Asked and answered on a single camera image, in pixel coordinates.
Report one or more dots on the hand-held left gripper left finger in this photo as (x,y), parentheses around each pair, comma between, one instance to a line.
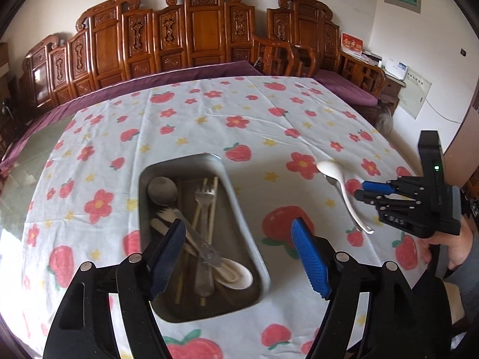
(168,261)

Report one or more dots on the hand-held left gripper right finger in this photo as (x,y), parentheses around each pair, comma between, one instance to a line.
(310,258)

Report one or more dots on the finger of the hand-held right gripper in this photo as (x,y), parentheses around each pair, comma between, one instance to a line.
(374,186)
(389,202)

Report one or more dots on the light bamboo chopstick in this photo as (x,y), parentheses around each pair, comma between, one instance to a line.
(182,276)

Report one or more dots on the slender white spoon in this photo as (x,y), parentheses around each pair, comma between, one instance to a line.
(329,168)

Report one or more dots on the brown wooden chopstick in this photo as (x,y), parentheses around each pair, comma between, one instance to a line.
(214,209)
(210,213)

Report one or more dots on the metal utensil box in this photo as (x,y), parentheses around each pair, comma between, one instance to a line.
(245,239)

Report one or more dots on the large white soup spoon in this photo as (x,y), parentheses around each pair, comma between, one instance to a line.
(235,275)

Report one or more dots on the round metal spoon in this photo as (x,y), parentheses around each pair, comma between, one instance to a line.
(162,190)

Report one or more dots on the metal fork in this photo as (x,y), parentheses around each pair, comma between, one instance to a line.
(204,194)

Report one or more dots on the person's right forearm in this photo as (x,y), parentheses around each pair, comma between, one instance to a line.
(466,288)

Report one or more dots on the person's right hand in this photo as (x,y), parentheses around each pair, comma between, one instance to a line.
(458,250)

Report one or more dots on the grey fluffy thing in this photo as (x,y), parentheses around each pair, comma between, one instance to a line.
(383,121)

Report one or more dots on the wooden side table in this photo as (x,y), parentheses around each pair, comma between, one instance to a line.
(389,86)

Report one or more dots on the purple armchair cushion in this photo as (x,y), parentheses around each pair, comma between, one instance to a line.
(348,86)

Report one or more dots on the white device box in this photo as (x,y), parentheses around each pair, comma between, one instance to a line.
(396,69)

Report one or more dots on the strawberry flower printed tablecloth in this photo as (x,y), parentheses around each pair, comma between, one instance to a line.
(262,127)

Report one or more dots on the stack of papers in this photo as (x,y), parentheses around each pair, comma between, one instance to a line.
(372,57)

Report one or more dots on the red card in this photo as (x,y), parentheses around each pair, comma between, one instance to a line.
(351,45)

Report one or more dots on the carved wooden armchair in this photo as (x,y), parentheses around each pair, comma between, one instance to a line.
(310,22)

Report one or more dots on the long purple bench cushion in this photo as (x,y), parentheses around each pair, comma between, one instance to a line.
(149,78)

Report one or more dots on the long carved wooden bench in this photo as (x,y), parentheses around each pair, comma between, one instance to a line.
(202,26)

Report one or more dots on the white wall electrical panel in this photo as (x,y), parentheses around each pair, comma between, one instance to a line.
(415,93)

